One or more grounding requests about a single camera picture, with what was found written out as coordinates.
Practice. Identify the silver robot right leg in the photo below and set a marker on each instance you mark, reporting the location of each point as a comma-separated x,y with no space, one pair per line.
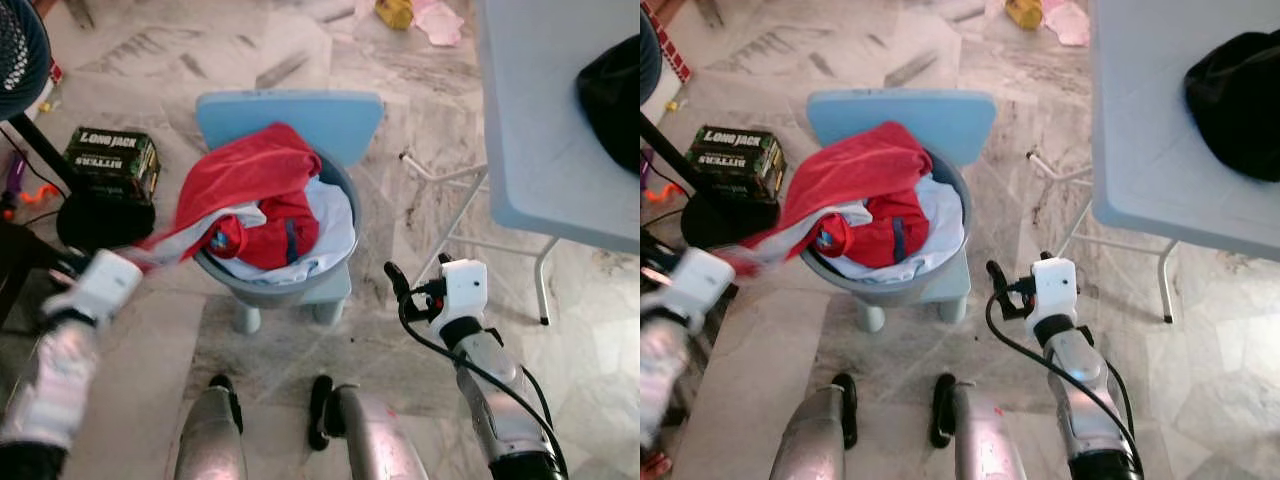
985,440
375,440

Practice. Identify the silver robot leg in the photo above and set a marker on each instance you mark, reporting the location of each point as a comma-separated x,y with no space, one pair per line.
375,440
810,440
985,440
210,440

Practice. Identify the purple toy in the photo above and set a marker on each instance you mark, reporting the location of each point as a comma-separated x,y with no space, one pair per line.
15,175
650,168

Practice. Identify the black garment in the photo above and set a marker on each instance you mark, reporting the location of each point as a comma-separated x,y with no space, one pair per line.
1240,100
615,100

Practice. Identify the small orange object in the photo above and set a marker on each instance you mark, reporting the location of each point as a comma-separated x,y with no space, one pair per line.
670,192
10,205

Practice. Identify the pink cloth item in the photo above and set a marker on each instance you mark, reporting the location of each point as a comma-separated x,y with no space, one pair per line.
1068,22
440,22

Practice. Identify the yellow plastic item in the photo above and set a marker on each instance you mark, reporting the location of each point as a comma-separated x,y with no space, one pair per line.
395,12
1025,12

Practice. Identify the silver robot left leg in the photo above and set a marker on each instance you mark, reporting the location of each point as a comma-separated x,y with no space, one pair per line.
810,440
210,440

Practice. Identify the green Long Jack carton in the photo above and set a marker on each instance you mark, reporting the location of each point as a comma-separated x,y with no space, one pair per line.
110,165
735,165

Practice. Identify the red brick pattern box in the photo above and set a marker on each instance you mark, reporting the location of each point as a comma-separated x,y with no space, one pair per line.
672,55
54,72

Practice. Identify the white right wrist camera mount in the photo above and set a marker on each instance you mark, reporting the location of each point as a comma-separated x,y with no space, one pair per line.
1053,285
463,285

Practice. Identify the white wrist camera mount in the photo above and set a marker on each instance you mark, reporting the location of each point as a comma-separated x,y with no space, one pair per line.
1053,285
100,285
463,285
700,285

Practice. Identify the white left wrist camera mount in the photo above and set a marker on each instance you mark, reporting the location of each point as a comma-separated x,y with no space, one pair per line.
700,285
100,285

